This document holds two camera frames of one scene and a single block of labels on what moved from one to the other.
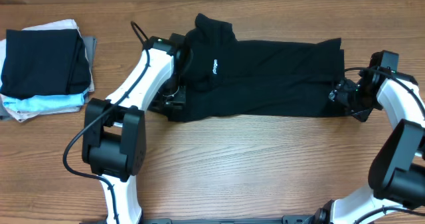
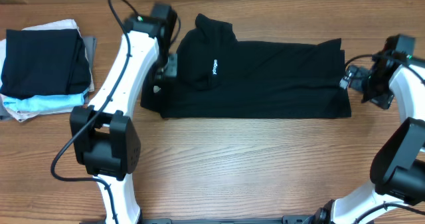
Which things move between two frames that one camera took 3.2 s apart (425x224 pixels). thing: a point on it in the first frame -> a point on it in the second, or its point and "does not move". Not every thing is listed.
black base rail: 317,219 does not move
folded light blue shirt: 47,102 does not move
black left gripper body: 172,95 -> 170,68
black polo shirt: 232,80 does not move
